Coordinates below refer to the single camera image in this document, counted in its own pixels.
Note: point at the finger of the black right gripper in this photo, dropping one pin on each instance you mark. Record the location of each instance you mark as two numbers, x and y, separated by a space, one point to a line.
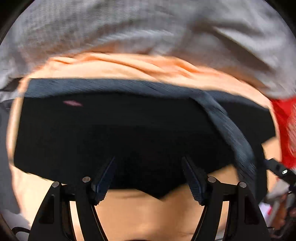
278 169

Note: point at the peach orange blanket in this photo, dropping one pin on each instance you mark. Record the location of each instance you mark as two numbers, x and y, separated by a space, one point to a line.
129 213

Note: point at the black pants patterned waistband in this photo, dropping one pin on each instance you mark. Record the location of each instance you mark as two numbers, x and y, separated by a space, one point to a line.
69 127

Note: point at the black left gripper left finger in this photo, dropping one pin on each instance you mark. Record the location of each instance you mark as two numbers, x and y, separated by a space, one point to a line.
53 220

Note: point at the red embroidered cushion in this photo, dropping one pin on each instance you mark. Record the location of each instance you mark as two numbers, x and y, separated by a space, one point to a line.
284 110

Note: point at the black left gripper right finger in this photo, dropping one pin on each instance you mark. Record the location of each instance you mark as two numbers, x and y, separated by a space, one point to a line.
244 219

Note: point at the grey striped duvet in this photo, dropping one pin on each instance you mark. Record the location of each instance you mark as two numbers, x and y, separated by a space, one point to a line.
247 39

